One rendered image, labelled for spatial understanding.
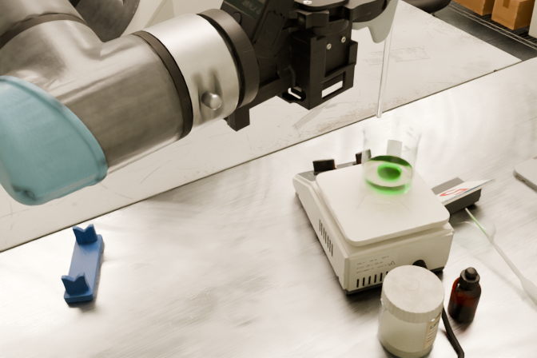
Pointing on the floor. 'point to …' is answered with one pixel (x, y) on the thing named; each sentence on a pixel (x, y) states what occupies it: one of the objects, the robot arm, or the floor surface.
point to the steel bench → (285, 253)
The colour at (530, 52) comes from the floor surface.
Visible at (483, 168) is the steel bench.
